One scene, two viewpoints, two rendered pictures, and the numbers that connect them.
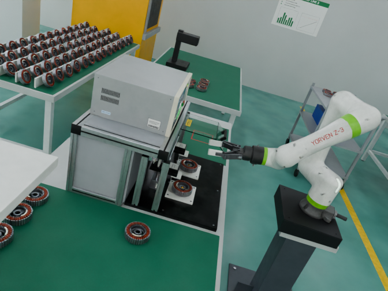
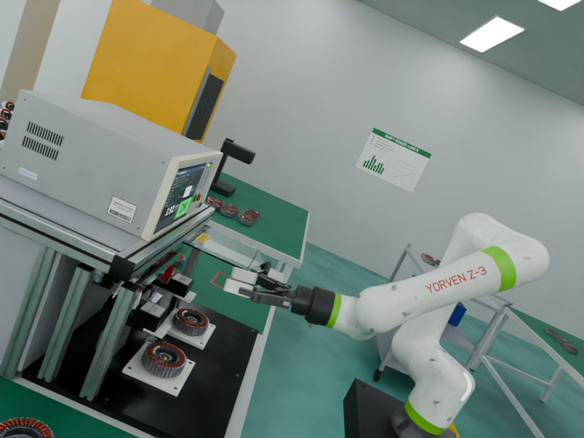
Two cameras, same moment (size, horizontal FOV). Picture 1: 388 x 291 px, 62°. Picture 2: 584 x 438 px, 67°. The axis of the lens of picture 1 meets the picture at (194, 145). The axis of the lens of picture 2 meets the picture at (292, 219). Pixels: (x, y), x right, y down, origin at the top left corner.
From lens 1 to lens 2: 53 cm
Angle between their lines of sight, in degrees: 16
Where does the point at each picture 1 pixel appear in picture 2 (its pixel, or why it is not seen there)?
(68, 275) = not seen: outside the picture
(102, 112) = (21, 172)
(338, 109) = (471, 242)
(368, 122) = (529, 263)
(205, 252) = not seen: outside the picture
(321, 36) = (419, 193)
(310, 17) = (406, 167)
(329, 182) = (450, 379)
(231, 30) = (302, 167)
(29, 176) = not seen: outside the picture
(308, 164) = (410, 342)
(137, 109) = (92, 175)
